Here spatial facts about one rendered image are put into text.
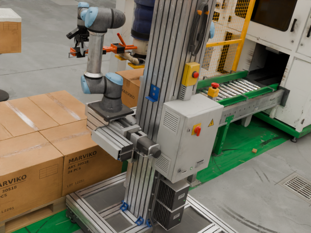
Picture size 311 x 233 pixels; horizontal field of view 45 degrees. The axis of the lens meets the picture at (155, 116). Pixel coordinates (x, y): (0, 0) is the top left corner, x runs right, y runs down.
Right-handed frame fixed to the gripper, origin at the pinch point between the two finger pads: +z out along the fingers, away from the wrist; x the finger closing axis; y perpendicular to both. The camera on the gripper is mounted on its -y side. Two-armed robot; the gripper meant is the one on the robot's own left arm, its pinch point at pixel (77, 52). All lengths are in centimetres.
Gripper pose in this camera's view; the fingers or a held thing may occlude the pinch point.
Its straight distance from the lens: 281.6
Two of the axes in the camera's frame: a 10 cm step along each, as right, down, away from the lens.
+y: 7.7, -1.9, 6.1
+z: -1.6, 8.7, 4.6
